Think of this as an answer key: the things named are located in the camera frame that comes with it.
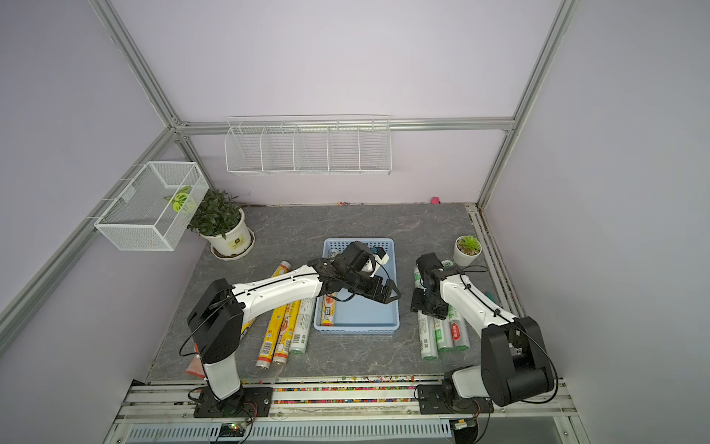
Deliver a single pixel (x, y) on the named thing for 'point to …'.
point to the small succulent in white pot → (466, 250)
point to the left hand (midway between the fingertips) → (389, 295)
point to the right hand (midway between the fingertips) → (422, 308)
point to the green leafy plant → (217, 215)
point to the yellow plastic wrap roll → (329, 310)
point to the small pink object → (435, 200)
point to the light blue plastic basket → (361, 315)
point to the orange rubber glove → (196, 367)
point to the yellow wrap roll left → (269, 347)
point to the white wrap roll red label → (459, 328)
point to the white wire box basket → (153, 212)
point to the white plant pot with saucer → (234, 244)
